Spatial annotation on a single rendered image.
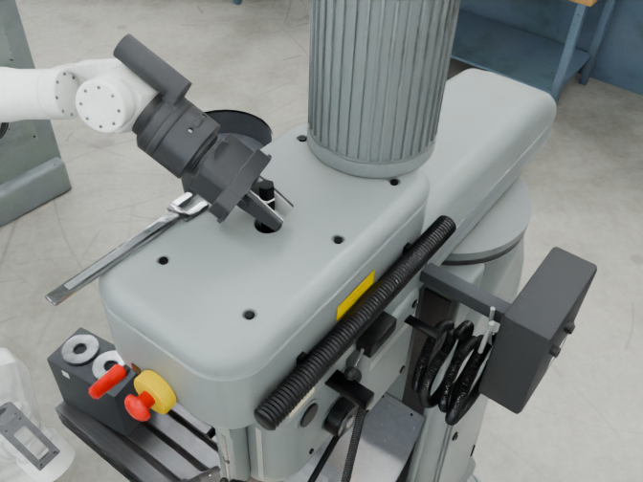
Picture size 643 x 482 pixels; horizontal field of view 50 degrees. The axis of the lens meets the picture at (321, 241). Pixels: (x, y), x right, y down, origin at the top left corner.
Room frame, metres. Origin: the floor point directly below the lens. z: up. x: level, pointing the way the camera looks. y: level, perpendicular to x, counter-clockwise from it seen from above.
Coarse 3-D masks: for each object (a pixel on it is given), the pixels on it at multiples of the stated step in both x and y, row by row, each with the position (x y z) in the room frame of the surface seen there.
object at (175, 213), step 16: (176, 208) 0.69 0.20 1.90; (192, 208) 0.69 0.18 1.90; (160, 224) 0.66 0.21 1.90; (128, 240) 0.63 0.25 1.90; (144, 240) 0.63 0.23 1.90; (112, 256) 0.60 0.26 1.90; (80, 272) 0.57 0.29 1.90; (96, 272) 0.57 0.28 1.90; (64, 288) 0.54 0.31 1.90; (80, 288) 0.55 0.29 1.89
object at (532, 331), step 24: (552, 264) 0.79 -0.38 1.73; (576, 264) 0.79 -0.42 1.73; (528, 288) 0.73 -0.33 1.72; (552, 288) 0.73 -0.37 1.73; (576, 288) 0.74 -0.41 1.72; (528, 312) 0.68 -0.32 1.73; (552, 312) 0.69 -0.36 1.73; (576, 312) 0.76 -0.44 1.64; (504, 336) 0.67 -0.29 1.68; (528, 336) 0.65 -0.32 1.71; (552, 336) 0.64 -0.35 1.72; (504, 360) 0.66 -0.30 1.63; (528, 360) 0.64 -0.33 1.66; (552, 360) 0.72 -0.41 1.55; (480, 384) 0.68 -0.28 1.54; (504, 384) 0.65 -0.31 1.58; (528, 384) 0.63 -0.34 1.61
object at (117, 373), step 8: (112, 368) 0.56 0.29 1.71; (120, 368) 0.56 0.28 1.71; (128, 368) 0.57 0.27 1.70; (104, 376) 0.54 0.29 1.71; (112, 376) 0.55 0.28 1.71; (120, 376) 0.55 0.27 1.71; (96, 384) 0.53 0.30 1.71; (104, 384) 0.53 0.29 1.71; (112, 384) 0.54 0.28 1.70; (88, 392) 0.52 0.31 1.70; (96, 392) 0.52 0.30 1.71; (104, 392) 0.53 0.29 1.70
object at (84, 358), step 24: (72, 336) 1.06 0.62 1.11; (96, 336) 1.07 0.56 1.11; (48, 360) 0.99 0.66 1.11; (72, 360) 0.98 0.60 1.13; (96, 360) 0.98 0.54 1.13; (120, 360) 0.99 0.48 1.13; (72, 384) 0.96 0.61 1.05; (120, 384) 0.92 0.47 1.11; (96, 408) 0.93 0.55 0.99; (120, 408) 0.89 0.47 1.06; (120, 432) 0.90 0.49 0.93
